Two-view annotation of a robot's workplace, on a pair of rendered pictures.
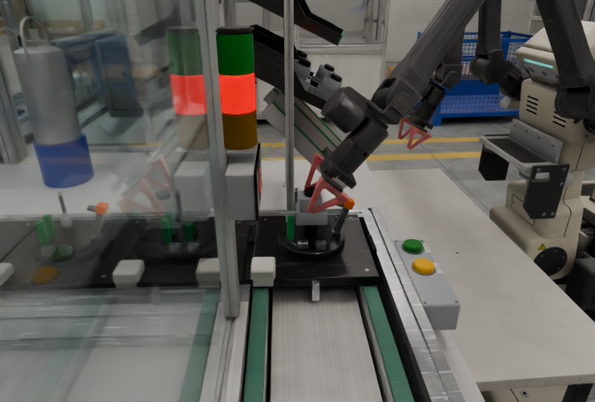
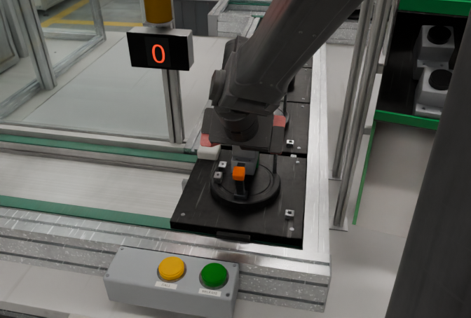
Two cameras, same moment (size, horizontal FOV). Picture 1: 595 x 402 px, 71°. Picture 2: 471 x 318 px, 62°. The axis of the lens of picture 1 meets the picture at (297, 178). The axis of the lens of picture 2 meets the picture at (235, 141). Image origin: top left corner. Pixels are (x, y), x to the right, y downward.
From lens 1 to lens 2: 107 cm
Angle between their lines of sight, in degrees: 86
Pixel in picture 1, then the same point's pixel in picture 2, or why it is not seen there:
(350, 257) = (209, 208)
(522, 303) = not seen: outside the picture
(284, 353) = (144, 175)
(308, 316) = (172, 192)
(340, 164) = not seen: hidden behind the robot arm
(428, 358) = (71, 230)
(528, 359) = not seen: outside the picture
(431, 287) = (139, 263)
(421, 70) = (241, 59)
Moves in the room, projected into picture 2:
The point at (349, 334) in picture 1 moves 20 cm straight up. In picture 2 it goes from (141, 211) to (126, 129)
